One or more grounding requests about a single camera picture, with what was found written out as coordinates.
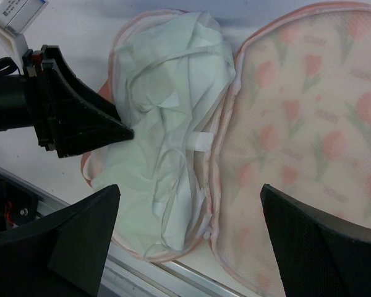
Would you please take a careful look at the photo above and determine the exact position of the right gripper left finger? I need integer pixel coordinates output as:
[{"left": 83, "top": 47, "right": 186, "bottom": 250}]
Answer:
[{"left": 0, "top": 185, "right": 120, "bottom": 296}]

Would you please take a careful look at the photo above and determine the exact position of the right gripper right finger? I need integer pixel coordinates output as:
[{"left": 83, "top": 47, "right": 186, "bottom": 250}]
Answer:
[{"left": 260, "top": 184, "right": 371, "bottom": 296}]

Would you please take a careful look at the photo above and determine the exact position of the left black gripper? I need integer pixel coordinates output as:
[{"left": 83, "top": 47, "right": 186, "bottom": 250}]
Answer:
[{"left": 0, "top": 45, "right": 134, "bottom": 158}]

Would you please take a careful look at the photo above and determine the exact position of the light green bra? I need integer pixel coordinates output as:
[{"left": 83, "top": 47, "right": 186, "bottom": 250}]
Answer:
[{"left": 85, "top": 12, "right": 235, "bottom": 257}]

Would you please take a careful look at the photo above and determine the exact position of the floral mesh laundry bag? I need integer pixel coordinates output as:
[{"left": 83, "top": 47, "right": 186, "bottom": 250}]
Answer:
[{"left": 80, "top": 1, "right": 371, "bottom": 297}]

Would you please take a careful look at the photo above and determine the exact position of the aluminium mounting rail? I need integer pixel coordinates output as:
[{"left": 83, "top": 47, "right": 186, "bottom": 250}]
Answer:
[{"left": 0, "top": 159, "right": 253, "bottom": 296}]

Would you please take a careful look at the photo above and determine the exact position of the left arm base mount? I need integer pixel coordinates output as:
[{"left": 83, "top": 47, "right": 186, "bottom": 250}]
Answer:
[{"left": 0, "top": 173, "right": 38, "bottom": 232}]

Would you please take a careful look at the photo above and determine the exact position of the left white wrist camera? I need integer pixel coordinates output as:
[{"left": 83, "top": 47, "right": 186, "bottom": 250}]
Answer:
[{"left": 0, "top": 0, "right": 48, "bottom": 71}]

